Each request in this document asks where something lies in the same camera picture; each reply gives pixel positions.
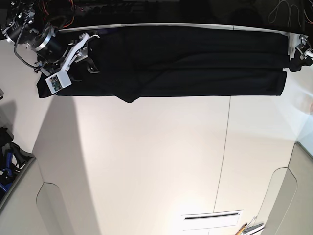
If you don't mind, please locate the black T-shirt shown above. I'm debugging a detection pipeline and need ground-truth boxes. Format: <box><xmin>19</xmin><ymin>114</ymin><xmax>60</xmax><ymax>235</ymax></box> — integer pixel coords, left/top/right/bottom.
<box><xmin>36</xmin><ymin>25</ymin><xmax>291</xmax><ymax>103</ymax></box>

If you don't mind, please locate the black power strip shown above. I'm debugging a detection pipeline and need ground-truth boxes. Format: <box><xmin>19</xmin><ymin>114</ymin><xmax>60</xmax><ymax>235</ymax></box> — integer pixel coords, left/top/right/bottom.
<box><xmin>75</xmin><ymin>4</ymin><xmax>133</xmax><ymax>16</ymax></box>

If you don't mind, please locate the black ruler strip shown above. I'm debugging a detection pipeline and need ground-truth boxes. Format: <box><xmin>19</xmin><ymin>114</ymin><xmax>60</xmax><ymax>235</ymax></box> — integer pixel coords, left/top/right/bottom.
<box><xmin>184</xmin><ymin>213</ymin><xmax>240</xmax><ymax>220</ymax></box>

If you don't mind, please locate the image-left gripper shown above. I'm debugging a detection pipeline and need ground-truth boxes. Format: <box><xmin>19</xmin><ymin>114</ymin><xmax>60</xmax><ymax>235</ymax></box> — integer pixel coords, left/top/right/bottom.
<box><xmin>33</xmin><ymin>31</ymin><xmax>100</xmax><ymax>74</ymax></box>

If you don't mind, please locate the grey bin with blue items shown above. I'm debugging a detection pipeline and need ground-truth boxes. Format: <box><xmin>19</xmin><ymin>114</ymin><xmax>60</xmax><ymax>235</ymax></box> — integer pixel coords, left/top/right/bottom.
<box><xmin>0</xmin><ymin>126</ymin><xmax>36</xmax><ymax>210</ymax></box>

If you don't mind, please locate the yellow pencil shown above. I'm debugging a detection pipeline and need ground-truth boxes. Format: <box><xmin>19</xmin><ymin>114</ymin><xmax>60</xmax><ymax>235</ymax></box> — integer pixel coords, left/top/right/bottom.
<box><xmin>235</xmin><ymin>223</ymin><xmax>247</xmax><ymax>235</ymax></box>

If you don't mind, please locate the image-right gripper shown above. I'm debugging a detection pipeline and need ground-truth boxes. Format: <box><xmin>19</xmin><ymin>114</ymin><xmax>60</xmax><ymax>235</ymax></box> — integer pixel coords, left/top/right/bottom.
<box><xmin>289</xmin><ymin>34</ymin><xmax>313</xmax><ymax>72</ymax></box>

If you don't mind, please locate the grey marker pen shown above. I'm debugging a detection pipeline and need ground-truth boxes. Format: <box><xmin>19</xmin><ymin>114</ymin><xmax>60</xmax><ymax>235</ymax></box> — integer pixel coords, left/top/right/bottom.
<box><xmin>242</xmin><ymin>223</ymin><xmax>264</xmax><ymax>235</ymax></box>

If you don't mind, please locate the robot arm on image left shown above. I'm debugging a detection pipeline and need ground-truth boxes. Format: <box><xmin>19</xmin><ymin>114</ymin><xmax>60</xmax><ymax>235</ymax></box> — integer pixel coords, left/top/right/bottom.
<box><xmin>0</xmin><ymin>0</ymin><xmax>217</xmax><ymax>44</ymax></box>

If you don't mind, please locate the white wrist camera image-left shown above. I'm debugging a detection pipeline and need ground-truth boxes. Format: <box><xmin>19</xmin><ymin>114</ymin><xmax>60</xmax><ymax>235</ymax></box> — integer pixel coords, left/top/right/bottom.
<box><xmin>45</xmin><ymin>70</ymin><xmax>71</xmax><ymax>94</ymax></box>

